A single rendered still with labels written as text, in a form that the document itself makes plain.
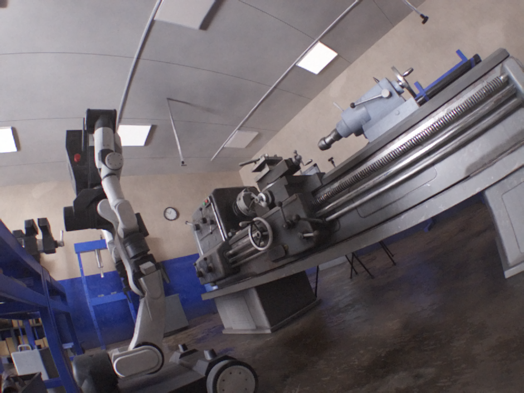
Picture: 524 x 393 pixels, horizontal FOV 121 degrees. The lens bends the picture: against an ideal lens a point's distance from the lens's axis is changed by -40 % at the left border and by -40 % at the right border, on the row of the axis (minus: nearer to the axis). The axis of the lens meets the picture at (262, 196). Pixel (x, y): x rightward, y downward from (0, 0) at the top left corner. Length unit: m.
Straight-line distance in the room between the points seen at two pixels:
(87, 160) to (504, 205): 1.81
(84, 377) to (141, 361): 0.25
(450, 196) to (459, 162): 0.22
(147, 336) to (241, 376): 0.41
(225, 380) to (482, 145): 1.37
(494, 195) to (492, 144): 0.21
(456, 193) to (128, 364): 1.38
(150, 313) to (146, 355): 0.18
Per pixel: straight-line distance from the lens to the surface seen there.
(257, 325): 2.12
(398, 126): 1.23
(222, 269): 2.08
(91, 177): 1.21
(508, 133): 1.22
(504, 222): 1.17
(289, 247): 1.42
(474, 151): 1.19
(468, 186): 1.01
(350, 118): 1.53
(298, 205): 1.33
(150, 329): 1.11
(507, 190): 1.16
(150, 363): 1.07
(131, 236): 0.93
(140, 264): 0.93
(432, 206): 1.03
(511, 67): 1.17
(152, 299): 1.07
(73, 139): 1.33
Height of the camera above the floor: 0.48
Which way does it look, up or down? 16 degrees up
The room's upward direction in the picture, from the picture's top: 22 degrees counter-clockwise
